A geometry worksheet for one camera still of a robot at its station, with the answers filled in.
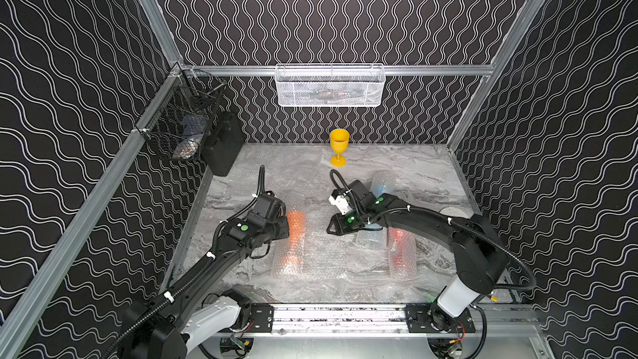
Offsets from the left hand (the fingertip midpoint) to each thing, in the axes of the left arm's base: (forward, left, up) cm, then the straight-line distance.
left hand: (284, 222), depth 80 cm
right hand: (+1, -15, -5) cm, 16 cm away
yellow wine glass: (+41, -17, 0) cm, 44 cm away
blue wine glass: (-1, -30, -6) cm, 30 cm away
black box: (+33, +30, +2) cm, 45 cm away
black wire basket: (+31, +44, +12) cm, 56 cm away
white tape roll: (+15, -63, -12) cm, 66 cm away
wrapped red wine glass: (-6, -38, -5) cm, 39 cm away
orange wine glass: (-4, -8, -13) cm, 16 cm away
